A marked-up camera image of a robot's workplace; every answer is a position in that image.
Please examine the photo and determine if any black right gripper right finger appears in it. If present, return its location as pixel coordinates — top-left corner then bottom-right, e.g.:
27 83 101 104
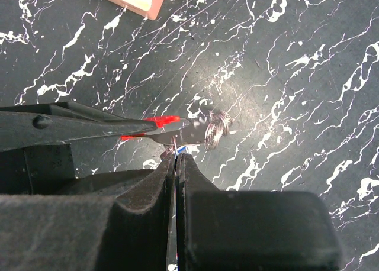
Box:
176 154 342 270

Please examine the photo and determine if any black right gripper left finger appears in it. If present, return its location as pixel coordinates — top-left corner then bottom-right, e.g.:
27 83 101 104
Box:
1 156 175 270

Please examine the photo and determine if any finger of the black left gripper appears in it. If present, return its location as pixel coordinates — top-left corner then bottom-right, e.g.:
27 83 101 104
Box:
1 102 157 151

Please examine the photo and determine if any silver key with blue tag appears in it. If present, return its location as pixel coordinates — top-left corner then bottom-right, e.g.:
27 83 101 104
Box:
174 146 187 158

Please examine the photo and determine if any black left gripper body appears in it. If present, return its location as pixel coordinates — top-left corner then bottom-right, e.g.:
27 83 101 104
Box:
1 144 153 195

